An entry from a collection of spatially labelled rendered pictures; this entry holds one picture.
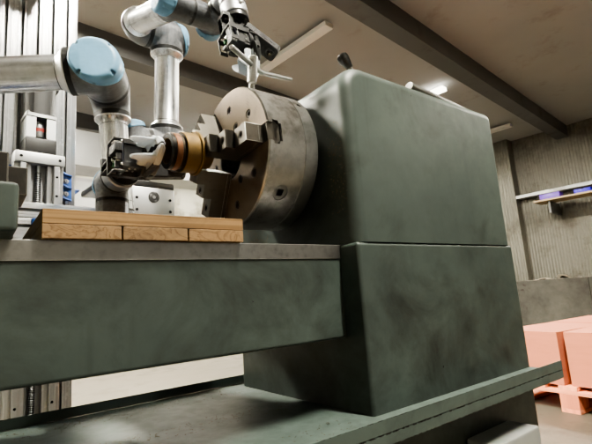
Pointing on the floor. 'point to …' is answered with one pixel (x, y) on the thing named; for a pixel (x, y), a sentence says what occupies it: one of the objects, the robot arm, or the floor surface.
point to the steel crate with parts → (554, 299)
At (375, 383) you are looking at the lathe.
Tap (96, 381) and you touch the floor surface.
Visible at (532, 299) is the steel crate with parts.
